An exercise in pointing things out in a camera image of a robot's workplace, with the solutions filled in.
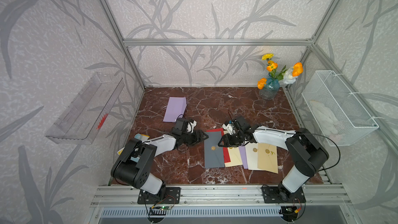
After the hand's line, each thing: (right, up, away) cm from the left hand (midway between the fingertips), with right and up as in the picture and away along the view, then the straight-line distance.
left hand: (205, 138), depth 88 cm
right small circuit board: (+40, -31, -16) cm, 53 cm away
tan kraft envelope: (+35, -10, -3) cm, 36 cm away
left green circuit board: (-19, -27, -17) cm, 38 cm away
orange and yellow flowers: (+45, +35, -7) cm, 57 cm away
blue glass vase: (+45, +30, +18) cm, 57 cm away
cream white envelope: (+27, -10, -1) cm, 28 cm away
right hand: (+9, -3, 0) cm, 10 cm away
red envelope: (+12, -9, -1) cm, 15 cm away
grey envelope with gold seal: (+5, -8, -1) cm, 10 cm away
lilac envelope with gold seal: (-21, +16, +20) cm, 33 cm away
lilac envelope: (+22, -10, -1) cm, 24 cm away
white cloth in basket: (+62, +10, -12) cm, 64 cm away
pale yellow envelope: (+17, -9, 0) cm, 19 cm away
